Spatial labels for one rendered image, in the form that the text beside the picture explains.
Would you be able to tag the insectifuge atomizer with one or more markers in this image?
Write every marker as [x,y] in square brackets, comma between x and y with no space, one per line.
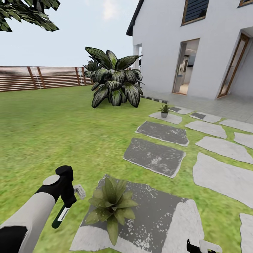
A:
[61,215]

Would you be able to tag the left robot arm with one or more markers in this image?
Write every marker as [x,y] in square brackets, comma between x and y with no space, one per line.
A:
[20,233]

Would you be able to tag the tree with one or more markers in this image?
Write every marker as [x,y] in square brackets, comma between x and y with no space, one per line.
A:
[34,14]

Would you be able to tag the fixed window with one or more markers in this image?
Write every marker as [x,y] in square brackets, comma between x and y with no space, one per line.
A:
[185,65]

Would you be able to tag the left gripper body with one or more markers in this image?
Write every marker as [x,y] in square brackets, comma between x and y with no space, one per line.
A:
[68,197]

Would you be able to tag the pot plant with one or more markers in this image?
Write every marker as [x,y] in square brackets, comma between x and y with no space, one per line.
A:
[165,111]
[112,206]

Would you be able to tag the door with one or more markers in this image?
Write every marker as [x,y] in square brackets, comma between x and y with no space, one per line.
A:
[242,43]

